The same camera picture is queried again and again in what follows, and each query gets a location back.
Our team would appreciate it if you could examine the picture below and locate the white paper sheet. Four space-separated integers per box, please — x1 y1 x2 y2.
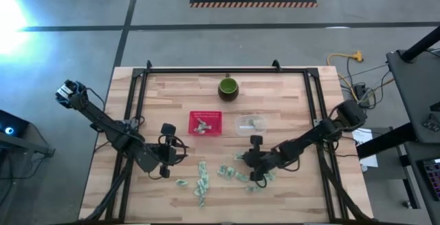
351 127 379 169

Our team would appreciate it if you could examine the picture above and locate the grey metal stand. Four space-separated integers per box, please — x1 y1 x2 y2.
0 131 56 198

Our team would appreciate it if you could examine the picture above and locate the red plastic mesh basket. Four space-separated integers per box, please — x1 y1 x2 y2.
188 110 223 137

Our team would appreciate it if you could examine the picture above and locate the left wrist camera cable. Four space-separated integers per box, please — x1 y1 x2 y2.
157 133 189 167

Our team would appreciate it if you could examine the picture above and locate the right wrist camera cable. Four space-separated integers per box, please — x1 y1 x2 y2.
256 156 300 189

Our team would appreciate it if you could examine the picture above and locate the black desk strut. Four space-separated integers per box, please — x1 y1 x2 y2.
356 123 419 160

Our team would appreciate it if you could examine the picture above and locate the clear plastic container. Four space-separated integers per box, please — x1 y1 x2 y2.
234 114 268 137

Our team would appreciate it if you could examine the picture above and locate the black slanted pole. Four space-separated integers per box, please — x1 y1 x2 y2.
400 25 440 63

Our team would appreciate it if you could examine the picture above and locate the black metal table frame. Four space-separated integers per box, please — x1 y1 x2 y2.
82 59 372 224

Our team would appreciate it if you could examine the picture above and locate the yellow extension cord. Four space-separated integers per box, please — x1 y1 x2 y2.
325 50 364 102

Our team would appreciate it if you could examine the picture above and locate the black box with blue light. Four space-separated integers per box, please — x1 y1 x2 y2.
0 109 30 138

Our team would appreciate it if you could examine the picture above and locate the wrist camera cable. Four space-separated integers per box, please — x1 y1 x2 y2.
256 156 300 189
157 133 189 167

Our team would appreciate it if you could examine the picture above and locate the small black controller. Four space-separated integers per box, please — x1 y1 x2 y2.
421 113 440 133

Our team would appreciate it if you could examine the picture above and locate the keyboard with coloured keys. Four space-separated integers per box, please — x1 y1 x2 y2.
421 158 440 202

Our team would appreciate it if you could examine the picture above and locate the dark cup with green interior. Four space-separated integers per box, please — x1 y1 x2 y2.
217 76 240 102

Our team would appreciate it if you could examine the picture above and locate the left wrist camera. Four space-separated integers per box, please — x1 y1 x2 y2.
160 122 177 136

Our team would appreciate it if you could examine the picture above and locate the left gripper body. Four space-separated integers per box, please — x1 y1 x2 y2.
153 143 181 179

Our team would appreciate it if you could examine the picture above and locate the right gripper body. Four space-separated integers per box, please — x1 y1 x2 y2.
245 148 276 182

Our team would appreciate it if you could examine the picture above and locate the black power strip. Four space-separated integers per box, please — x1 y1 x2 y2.
353 83 371 104

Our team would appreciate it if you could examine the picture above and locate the black side desk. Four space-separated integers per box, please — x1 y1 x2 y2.
385 48 440 225

